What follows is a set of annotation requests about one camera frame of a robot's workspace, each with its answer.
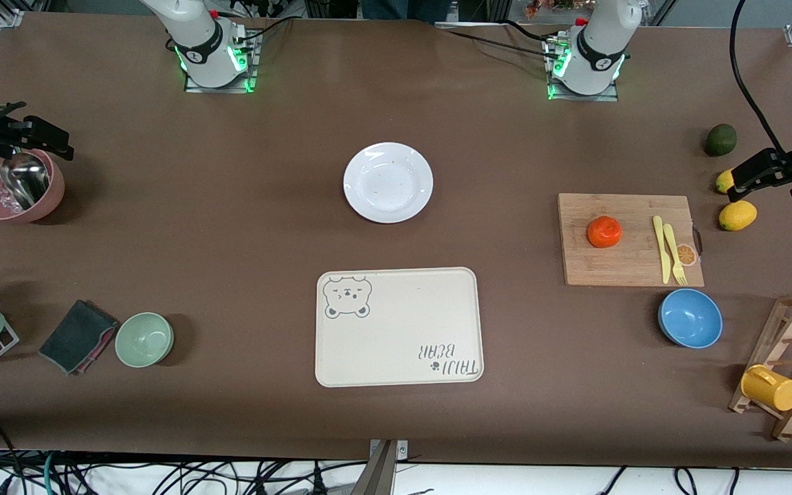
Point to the yellow mug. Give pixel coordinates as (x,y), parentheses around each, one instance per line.
(771,388)

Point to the metal scoop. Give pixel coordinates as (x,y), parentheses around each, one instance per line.
(23,180)

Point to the bamboo cutting board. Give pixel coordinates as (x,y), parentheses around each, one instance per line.
(609,265)

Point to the wooden mug rack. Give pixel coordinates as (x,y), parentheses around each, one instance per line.
(791,323)

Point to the pink folded cloth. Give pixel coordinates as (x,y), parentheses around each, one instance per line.
(102,347)

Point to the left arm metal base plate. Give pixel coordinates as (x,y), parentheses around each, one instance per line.
(585,97)

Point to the blue bowl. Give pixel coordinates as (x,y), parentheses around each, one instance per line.
(690,318)

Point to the yellow plastic knife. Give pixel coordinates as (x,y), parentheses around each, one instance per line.
(660,247)

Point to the metal table bracket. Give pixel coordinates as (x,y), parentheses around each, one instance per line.
(381,471)

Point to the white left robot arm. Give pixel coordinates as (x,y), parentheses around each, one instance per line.
(595,48)

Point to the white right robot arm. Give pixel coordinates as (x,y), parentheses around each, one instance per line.
(196,41)

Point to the person in blue jeans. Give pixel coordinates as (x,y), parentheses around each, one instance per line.
(403,8)

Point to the clear ice cubes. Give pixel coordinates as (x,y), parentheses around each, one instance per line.
(5,199)

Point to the dark green avocado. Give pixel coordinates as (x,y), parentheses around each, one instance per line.
(720,139)

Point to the orange mandarin fruit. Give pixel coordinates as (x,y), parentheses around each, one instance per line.
(604,232)

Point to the cream tray with bear print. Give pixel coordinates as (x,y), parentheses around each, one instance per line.
(399,330)

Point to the yellow plastic fork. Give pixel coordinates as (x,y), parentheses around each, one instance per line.
(673,247)

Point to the white round plate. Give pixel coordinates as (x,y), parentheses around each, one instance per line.
(388,182)

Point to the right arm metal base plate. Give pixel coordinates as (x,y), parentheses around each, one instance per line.
(221,88)

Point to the pale green bowl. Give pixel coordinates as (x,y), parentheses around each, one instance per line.
(144,339)

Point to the dark grey folded cloth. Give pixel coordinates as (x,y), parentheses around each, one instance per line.
(73,337)

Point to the yellow lemon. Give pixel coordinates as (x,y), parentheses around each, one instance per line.
(724,180)
(738,215)

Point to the pink bowl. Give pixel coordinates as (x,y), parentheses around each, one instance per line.
(52,189)

